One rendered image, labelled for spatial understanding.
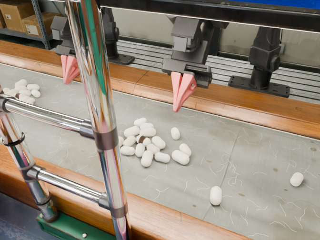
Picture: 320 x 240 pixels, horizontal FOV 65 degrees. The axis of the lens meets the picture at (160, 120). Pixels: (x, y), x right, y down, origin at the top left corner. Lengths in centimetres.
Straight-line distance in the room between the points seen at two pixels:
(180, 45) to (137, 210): 29
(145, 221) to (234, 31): 229
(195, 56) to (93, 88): 35
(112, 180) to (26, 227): 31
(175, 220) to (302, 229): 20
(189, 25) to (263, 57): 41
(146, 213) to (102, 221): 8
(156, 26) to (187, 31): 231
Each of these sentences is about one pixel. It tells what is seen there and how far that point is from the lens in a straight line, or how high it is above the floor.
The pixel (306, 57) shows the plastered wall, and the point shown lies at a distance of 261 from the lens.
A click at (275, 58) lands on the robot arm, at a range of 85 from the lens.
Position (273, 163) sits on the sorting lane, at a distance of 56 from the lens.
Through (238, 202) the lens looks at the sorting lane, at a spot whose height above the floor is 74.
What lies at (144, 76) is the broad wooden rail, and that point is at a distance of 75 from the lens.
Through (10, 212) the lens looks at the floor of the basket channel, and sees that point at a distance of 60.
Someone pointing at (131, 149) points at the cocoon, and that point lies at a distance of 52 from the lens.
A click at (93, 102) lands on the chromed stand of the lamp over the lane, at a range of 21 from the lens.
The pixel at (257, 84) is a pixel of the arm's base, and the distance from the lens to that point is 91.
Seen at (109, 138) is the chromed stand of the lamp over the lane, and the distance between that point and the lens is 24.
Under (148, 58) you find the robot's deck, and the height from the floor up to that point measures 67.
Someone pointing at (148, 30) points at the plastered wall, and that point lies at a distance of 284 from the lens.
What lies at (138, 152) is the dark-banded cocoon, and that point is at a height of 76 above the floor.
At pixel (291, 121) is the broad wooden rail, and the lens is 65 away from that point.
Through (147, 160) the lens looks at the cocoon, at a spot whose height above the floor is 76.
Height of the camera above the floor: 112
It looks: 38 degrees down
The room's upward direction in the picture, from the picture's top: straight up
